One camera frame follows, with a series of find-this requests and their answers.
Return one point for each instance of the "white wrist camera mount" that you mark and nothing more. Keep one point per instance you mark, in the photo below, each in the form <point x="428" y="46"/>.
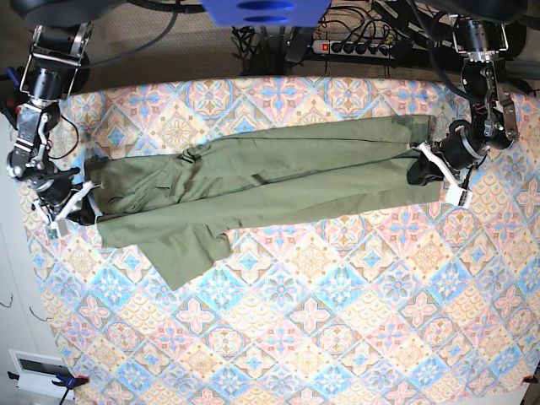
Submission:
<point x="56" y="199"/>
<point x="458" y="193"/>

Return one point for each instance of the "white wall outlet box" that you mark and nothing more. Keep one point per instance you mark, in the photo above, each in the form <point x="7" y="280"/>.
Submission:
<point x="25" y="362"/>

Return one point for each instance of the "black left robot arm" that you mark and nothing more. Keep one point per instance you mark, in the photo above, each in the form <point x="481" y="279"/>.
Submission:
<point x="485" y="85"/>

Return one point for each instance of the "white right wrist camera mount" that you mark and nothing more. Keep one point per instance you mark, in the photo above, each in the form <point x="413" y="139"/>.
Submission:
<point x="56" y="199"/>

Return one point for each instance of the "colourful patterned tablecloth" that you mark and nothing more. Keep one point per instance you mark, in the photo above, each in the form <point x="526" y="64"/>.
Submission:
<point x="426" y="304"/>

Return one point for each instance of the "orange clamp lower right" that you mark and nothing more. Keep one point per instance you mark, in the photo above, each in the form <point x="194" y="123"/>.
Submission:
<point x="531" y="379"/>

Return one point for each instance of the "olive green t-shirt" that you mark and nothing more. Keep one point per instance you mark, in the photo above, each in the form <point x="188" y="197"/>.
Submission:
<point x="177" y="208"/>

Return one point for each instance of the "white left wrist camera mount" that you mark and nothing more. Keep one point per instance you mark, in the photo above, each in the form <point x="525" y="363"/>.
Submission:
<point x="458" y="193"/>

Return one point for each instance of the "blue orange clamp lower left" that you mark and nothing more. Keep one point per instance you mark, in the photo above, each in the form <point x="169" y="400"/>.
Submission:
<point x="69" y="383"/>

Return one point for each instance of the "white power strip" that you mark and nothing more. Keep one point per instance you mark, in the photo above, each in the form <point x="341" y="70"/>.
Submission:
<point x="350" y="49"/>

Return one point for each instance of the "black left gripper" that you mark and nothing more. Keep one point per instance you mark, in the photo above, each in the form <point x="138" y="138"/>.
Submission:
<point x="422" y="172"/>

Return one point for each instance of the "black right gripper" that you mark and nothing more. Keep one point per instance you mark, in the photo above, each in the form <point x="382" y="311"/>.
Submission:
<point x="84" y="213"/>

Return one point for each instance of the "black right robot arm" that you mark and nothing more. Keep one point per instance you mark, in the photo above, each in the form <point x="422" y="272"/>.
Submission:
<point x="57" y="55"/>

